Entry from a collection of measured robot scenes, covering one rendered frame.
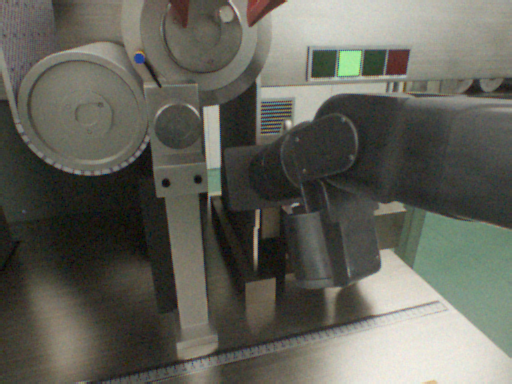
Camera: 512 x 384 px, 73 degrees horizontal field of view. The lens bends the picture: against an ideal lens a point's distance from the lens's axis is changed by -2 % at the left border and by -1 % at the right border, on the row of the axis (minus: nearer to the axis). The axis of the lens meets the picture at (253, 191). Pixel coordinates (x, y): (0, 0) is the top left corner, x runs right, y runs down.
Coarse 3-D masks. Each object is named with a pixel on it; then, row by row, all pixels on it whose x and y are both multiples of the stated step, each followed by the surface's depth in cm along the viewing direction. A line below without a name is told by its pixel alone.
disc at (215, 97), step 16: (128, 0) 31; (128, 16) 32; (128, 32) 32; (160, 32) 33; (128, 48) 33; (256, 48) 36; (256, 64) 37; (144, 80) 35; (160, 80) 35; (240, 80) 37; (208, 96) 37; (224, 96) 37
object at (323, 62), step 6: (318, 54) 72; (324, 54) 72; (330, 54) 72; (318, 60) 72; (324, 60) 72; (330, 60) 73; (318, 66) 73; (324, 66) 73; (330, 66) 73; (312, 72) 73; (318, 72) 73; (324, 72) 73; (330, 72) 74
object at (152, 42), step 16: (144, 0) 32; (160, 0) 32; (240, 0) 34; (144, 16) 32; (160, 16) 32; (240, 16) 34; (144, 32) 33; (256, 32) 35; (144, 48) 33; (160, 48) 34; (240, 48) 36; (160, 64) 34; (176, 64) 34; (240, 64) 36; (176, 80) 35; (208, 80) 36; (224, 80) 36
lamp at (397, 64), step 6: (390, 54) 76; (396, 54) 76; (402, 54) 77; (408, 54) 77; (390, 60) 76; (396, 60) 77; (402, 60) 77; (390, 66) 77; (396, 66) 77; (402, 66) 78; (390, 72) 78; (396, 72) 78; (402, 72) 79
